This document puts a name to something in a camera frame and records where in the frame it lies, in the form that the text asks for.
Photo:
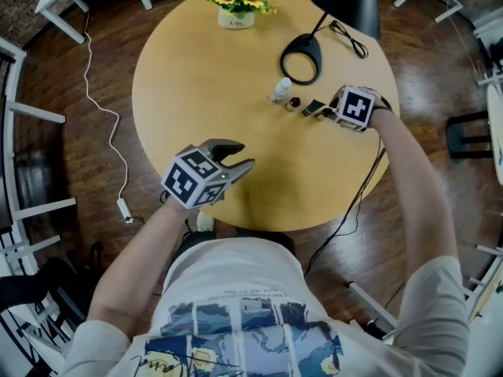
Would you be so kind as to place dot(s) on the sunflowers in white pot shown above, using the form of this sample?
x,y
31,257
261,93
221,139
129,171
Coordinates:
x,y
236,2

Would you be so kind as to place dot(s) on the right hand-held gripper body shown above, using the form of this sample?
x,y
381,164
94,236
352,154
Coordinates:
x,y
355,108

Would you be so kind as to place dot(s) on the person's white printed T-shirt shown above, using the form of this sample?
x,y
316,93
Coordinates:
x,y
236,269

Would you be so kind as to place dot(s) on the black cosmetic tube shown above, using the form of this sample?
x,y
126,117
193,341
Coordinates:
x,y
313,108

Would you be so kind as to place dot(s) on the person's dark trousers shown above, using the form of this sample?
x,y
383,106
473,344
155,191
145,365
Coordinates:
x,y
267,238

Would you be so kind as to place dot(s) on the black mesh office chair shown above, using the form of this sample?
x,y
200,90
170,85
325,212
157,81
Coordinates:
x,y
47,285

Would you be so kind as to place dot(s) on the white power strip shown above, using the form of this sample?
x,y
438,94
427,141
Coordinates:
x,y
125,210

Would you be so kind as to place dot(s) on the black desk lamp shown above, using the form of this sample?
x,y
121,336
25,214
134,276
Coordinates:
x,y
310,43

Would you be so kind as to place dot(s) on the white small bottle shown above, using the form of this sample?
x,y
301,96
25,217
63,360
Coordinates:
x,y
281,88

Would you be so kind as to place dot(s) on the person's white shoe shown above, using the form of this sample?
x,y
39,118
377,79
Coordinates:
x,y
205,221

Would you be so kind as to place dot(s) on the white metal frame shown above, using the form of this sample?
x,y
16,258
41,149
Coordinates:
x,y
373,308

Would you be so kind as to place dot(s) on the person's right forearm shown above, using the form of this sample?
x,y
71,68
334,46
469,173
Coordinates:
x,y
416,195

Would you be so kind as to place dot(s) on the person's left forearm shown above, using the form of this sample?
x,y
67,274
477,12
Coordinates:
x,y
133,261

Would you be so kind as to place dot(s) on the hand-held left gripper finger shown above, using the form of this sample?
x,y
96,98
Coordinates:
x,y
241,169
226,147

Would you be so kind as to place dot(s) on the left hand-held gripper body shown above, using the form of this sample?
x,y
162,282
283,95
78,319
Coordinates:
x,y
192,179

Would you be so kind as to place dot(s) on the white round table black legs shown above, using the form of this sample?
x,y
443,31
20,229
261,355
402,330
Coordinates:
x,y
467,118

